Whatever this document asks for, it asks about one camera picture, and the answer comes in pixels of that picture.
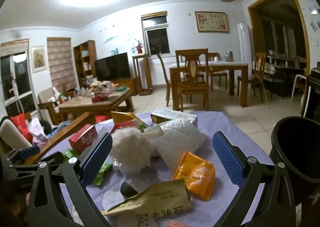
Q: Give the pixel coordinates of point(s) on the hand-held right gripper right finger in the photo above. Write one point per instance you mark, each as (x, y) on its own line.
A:
(228, 159)

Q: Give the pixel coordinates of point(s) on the wooden sofa frame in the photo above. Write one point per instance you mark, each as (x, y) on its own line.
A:
(70, 127)

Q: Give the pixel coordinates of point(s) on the orange snack packet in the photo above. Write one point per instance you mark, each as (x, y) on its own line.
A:
(197, 177)

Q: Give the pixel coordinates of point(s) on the tall wooden plant stand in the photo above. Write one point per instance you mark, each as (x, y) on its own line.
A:
(142, 74)

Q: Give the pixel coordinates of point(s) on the red and white packet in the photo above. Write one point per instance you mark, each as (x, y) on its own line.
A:
(123, 125)

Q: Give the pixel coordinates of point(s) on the purple floral tablecloth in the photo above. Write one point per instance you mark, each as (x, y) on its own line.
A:
(220, 124)

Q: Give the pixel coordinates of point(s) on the yellow foil packet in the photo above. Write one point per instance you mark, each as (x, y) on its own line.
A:
(122, 117)

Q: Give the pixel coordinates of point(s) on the white fluffy plush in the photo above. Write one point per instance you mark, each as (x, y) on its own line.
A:
(130, 147)

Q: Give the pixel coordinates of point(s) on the silver tube with black cap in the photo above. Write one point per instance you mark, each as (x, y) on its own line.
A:
(128, 190)

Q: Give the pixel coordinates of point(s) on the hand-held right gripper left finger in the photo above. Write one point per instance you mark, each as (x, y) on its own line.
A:
(97, 158)

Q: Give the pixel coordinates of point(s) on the white bubble mailer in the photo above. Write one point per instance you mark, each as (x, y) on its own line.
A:
(177, 139)

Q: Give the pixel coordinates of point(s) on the white standing air conditioner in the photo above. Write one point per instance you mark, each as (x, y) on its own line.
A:
(243, 41)

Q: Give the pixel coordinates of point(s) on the pink packet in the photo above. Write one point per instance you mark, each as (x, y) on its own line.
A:
(177, 224)

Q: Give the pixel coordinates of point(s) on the wooden dining table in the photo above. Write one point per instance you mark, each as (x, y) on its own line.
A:
(225, 66)

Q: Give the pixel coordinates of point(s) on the white stool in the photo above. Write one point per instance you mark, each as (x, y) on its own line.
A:
(298, 84)

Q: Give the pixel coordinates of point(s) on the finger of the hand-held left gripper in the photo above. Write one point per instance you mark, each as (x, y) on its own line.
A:
(53, 158)
(30, 152)

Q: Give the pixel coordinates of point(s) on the black trash bin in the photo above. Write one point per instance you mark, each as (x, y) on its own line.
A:
(297, 147)

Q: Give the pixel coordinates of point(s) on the black flat television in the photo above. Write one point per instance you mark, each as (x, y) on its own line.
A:
(112, 66)

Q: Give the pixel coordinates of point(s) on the wooden chair with curved back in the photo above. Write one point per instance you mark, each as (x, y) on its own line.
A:
(163, 76)

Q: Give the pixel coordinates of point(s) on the white lace basket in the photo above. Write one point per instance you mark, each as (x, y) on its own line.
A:
(100, 88)

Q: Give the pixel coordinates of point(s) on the white and green carton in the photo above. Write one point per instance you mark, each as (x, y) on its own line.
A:
(175, 115)

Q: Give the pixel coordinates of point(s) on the wooden coffee table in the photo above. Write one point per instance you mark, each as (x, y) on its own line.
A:
(100, 107)

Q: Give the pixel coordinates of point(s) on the wooden chair with oval inlay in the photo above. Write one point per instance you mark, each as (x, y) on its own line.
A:
(192, 76)

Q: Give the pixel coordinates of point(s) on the beige roller blind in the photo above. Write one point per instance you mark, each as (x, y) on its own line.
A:
(61, 64)

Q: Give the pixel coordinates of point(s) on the red cushion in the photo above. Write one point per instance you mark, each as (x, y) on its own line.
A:
(21, 124)

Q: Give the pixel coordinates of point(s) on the glass balcony door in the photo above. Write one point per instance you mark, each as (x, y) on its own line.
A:
(17, 84)

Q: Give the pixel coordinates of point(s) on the wooden television cabinet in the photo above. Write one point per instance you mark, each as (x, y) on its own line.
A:
(130, 85)

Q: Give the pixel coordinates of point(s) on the beige barcode packet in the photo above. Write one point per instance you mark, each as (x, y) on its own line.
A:
(152, 132)

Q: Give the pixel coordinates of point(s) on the silver kettle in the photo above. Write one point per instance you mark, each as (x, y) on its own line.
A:
(229, 56)

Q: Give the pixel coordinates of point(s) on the red flower vase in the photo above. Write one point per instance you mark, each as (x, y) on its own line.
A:
(139, 47)

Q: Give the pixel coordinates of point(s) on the pink cloth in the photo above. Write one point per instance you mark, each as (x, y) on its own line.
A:
(37, 132)

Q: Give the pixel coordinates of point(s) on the wooden armchair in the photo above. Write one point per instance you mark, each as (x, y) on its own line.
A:
(48, 107)

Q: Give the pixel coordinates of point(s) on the wooden bookshelf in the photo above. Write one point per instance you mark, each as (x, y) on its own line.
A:
(85, 63)

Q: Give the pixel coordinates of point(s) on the tan paper packet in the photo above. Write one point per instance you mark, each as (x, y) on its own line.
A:
(160, 194)

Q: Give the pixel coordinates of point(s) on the framed sunflower picture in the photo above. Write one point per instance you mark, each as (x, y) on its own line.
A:
(39, 59)

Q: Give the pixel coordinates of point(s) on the white framed window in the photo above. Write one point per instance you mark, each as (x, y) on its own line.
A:
(157, 38)

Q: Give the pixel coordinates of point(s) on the green snack packet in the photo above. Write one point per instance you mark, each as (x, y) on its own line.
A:
(102, 174)

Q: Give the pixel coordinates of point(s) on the framed floral picture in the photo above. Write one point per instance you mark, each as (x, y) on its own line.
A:
(211, 21)

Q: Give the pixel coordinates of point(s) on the red cardboard box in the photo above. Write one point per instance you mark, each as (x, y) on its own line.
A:
(83, 138)

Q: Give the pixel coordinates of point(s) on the dark cabinet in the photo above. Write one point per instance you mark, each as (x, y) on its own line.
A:
(313, 92)

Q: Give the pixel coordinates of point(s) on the wooden dining chair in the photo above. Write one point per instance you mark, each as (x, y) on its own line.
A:
(257, 76)
(218, 74)

